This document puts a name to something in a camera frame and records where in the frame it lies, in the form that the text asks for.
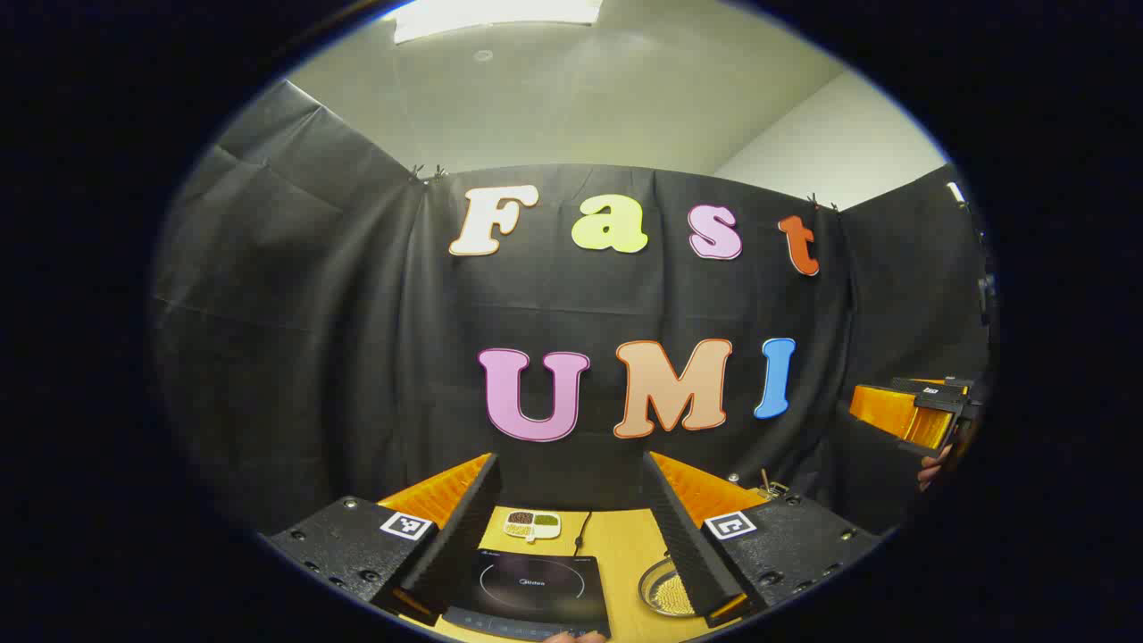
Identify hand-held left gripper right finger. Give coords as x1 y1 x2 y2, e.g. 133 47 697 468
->
643 451 885 629

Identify white sectioned bean dish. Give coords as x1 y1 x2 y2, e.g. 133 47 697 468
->
503 509 563 544

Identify black induction cooktop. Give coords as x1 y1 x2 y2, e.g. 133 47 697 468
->
440 547 613 640

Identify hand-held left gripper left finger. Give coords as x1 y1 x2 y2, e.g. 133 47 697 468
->
259 453 503 626

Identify stainless steel pot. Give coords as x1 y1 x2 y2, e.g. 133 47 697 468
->
638 554 699 619

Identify layer of yellow beans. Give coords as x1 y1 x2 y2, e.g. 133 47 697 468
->
655 572 696 617

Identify ceiling light panel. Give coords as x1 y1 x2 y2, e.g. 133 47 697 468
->
393 0 604 46

